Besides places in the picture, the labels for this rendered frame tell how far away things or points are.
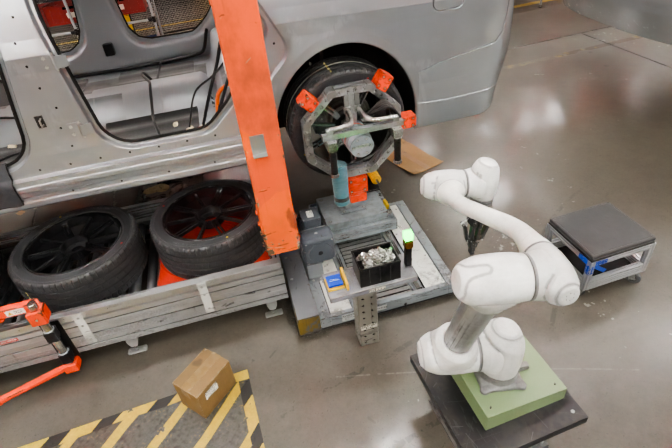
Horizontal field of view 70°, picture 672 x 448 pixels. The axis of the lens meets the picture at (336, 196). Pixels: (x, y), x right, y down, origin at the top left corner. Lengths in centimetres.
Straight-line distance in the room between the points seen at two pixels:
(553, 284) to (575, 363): 138
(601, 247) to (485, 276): 156
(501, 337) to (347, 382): 92
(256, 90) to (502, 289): 117
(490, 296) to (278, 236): 125
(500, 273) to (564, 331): 153
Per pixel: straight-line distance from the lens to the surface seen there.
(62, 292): 279
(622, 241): 291
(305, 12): 243
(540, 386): 215
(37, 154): 275
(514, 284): 135
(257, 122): 200
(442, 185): 176
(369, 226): 304
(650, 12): 422
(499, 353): 191
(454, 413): 211
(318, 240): 262
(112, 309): 269
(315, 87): 254
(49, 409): 295
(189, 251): 261
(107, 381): 290
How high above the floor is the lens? 212
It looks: 36 degrees down
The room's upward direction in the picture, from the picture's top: 6 degrees counter-clockwise
